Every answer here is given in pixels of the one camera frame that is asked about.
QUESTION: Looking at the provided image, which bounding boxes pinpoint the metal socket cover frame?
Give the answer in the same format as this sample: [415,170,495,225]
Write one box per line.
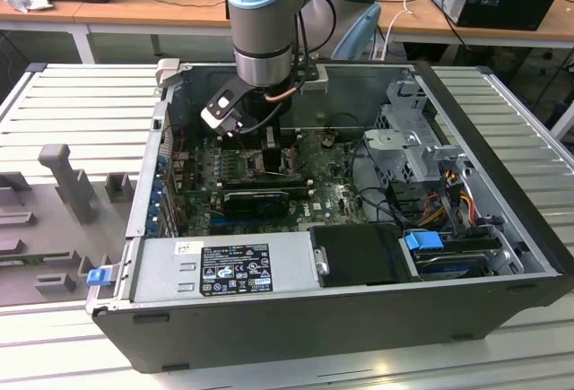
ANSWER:
[293,131,325,161]

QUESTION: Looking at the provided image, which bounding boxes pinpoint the metal wire locking lever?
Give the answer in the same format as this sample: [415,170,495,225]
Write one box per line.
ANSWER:
[248,166,304,181]

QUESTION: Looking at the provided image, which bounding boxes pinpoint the CPU socket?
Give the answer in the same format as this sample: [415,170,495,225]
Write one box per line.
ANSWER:
[245,150,300,181]

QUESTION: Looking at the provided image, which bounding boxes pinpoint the RAM slot white clips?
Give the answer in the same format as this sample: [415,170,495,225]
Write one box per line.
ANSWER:
[216,178,314,192]

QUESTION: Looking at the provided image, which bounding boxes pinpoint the blue expansion slot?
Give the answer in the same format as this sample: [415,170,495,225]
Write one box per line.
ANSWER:
[208,212,241,226]

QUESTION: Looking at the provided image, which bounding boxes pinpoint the black graphics card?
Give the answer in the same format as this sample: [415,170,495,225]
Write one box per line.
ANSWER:
[222,190,291,220]

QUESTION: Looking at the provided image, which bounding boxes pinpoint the green motherboard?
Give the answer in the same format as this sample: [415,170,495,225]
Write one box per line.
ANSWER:
[172,132,391,237]

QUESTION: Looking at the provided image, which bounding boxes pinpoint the grey case latch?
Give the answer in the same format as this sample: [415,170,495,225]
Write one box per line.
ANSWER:
[153,57,181,94]

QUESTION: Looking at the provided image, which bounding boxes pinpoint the grey metal drive cage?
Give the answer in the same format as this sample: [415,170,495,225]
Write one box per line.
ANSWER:
[361,78,476,189]

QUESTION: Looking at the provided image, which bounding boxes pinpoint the black plastic shroud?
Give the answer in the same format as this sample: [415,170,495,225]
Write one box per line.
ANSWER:
[309,222,407,289]

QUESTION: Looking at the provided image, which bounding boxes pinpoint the wooden desk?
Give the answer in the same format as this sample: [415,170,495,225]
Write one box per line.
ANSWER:
[0,0,234,66]
[376,0,574,50]

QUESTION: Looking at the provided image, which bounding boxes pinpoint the grey power supply unit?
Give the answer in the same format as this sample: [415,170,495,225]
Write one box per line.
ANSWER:
[114,235,331,304]

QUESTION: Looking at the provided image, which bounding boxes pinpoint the blue disk carrier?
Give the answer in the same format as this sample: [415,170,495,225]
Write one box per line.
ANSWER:
[403,231,445,256]

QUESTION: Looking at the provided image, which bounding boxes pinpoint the black grey PC case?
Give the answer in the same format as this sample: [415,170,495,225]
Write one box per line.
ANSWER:
[84,58,567,374]

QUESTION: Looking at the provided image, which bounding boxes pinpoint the silver hard disk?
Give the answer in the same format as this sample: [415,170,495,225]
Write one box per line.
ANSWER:
[414,250,492,282]

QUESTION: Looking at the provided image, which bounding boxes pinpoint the blue case latch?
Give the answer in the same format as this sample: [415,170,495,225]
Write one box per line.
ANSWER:
[87,268,110,288]

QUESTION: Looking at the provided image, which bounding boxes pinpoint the grey parts rack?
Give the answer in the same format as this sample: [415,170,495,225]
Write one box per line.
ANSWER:
[0,143,138,301]

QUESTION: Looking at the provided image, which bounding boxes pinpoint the green RAM stick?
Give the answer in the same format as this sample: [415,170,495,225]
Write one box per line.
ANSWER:
[0,253,71,268]

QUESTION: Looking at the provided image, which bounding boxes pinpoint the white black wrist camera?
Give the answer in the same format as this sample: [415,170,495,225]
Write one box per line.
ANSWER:
[200,76,247,141]

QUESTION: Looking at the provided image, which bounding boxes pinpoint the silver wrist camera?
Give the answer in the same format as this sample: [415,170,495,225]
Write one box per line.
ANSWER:
[295,63,330,96]

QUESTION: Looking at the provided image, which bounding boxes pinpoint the yellow power wire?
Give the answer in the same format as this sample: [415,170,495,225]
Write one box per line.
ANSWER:
[461,183,477,228]

